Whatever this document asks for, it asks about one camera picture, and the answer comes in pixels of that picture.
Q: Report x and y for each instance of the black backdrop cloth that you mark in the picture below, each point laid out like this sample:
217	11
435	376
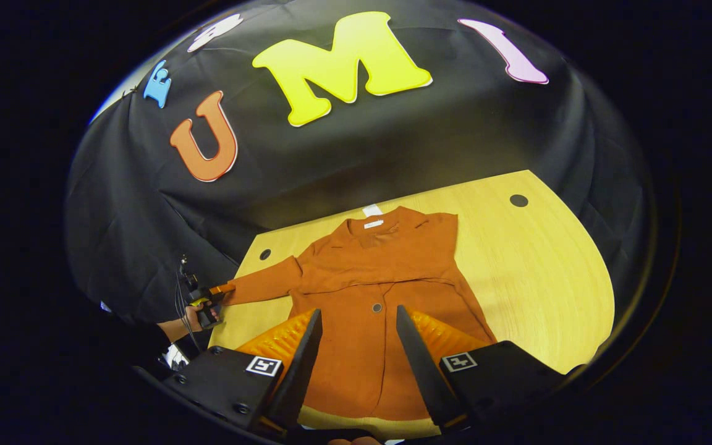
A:
331	161

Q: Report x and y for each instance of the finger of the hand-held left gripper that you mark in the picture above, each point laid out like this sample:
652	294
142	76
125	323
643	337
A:
223	288

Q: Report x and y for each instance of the orange long-sleeved garment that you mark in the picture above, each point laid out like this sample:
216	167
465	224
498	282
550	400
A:
356	278

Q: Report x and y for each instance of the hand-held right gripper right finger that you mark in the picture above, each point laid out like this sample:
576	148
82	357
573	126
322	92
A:
424	371

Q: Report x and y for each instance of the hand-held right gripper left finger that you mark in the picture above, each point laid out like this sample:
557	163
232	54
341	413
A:
303	371

